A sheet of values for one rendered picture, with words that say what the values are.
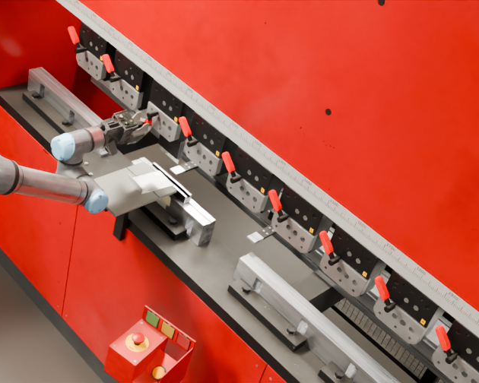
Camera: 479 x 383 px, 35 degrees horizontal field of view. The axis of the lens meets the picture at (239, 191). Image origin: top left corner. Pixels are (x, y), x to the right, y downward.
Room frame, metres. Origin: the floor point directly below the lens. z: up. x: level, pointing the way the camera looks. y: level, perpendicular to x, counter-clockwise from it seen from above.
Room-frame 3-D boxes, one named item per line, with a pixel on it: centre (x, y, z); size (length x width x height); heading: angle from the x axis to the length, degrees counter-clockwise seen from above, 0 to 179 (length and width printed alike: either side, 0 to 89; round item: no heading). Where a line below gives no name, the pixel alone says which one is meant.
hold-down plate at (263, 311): (1.69, -0.19, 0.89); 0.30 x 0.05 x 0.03; 55
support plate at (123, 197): (1.96, 0.35, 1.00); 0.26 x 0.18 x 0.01; 145
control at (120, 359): (1.51, 0.11, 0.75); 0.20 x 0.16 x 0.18; 66
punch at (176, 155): (2.09, 0.27, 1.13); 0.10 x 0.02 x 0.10; 55
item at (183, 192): (2.07, 0.24, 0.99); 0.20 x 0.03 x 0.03; 55
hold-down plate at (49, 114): (2.38, 0.79, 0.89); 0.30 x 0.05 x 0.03; 55
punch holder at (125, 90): (2.21, 0.45, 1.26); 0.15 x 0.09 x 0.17; 55
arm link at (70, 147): (1.82, 0.53, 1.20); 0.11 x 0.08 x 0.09; 145
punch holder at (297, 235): (1.75, -0.20, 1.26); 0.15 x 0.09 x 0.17; 55
